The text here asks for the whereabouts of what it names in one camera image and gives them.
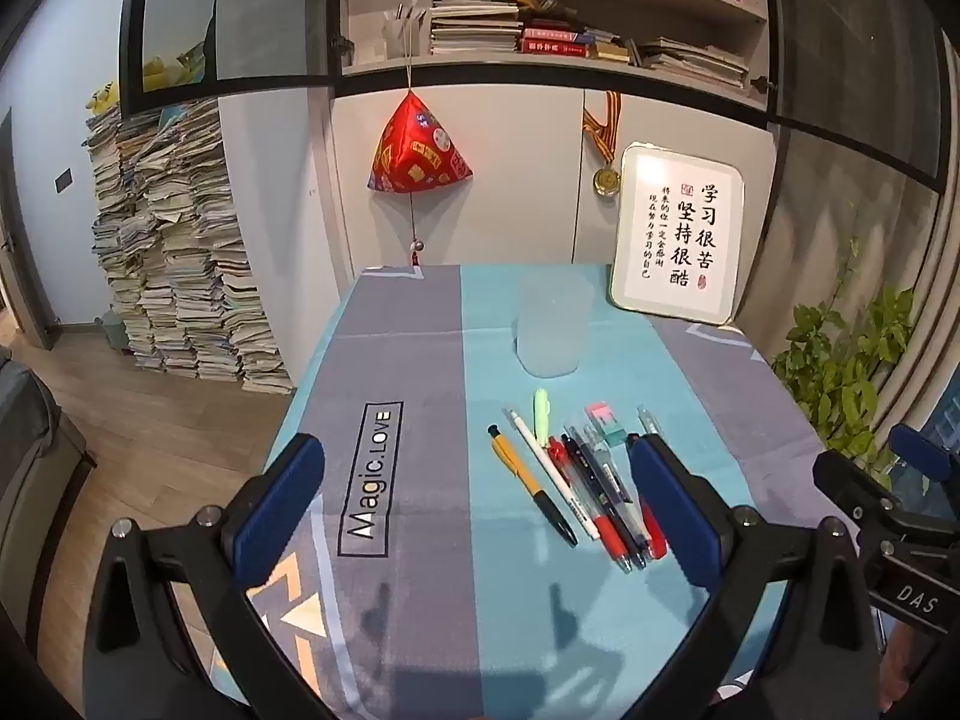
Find white pen holder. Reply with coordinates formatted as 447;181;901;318
382;4;428;61

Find black framed glass door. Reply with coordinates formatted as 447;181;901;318
765;0;946;200
120;0;353;117

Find stack of magazines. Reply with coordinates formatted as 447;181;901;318
429;0;524;57

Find yellow and black pen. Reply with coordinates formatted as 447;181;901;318
487;424;580;547

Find dark blue pen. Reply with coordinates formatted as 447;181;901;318
562;426;647;569

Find brown books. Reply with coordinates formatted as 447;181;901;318
589;30;638;65

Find green potted plant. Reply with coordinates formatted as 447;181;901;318
772;240;916;466

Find translucent plastic cup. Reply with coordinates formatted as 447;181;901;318
514;270;593;380

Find red retractable pen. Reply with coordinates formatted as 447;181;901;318
546;436;635;575

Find gold medal striped ribbon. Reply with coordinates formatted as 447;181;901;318
583;90;625;196

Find stack of red books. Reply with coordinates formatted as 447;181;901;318
519;19;593;57

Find blue and grey tablecloth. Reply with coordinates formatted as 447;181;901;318
202;262;826;720

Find grey sofa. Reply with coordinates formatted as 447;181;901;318
0;360;98;616

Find white bookshelf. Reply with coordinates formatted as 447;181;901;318
334;0;773;113

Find yellow plush toy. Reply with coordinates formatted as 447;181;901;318
86;45;207;115

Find white pen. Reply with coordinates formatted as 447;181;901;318
504;409;602;541

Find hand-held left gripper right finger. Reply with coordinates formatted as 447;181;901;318
626;433;882;720

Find framed calligraphy sign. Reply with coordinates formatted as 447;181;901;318
607;141;747;327

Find stack of thin booklets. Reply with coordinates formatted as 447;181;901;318
641;37;751;91

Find pink and green eraser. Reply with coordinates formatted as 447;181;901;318
586;402;629;446

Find red pyramid hanging ornament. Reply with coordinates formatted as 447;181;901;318
366;4;475;269

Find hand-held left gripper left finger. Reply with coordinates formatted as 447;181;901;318
82;433;353;720

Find tall stack of papers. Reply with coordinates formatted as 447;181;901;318
86;97;293;396

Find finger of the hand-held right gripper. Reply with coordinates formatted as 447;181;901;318
890;424;960;477
813;448;913;542

